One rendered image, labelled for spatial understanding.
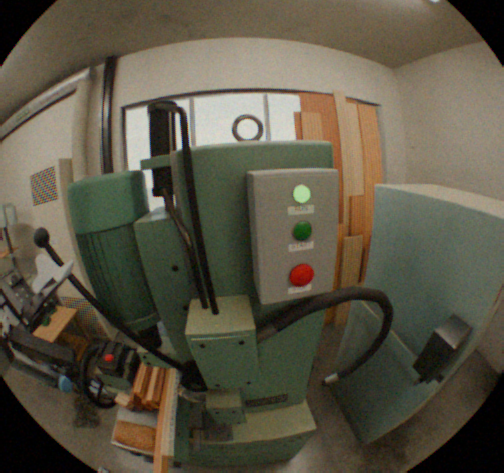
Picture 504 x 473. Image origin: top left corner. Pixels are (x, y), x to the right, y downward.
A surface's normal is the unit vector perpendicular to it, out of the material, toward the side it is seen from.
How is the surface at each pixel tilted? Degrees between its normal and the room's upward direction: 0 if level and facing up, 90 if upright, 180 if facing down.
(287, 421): 0
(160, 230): 90
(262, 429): 0
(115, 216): 90
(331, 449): 0
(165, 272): 90
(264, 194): 90
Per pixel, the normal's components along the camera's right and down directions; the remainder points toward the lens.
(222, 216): 0.13, 0.25
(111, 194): 0.75, 0.12
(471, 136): -0.99, 0.10
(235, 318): -0.07, -0.96
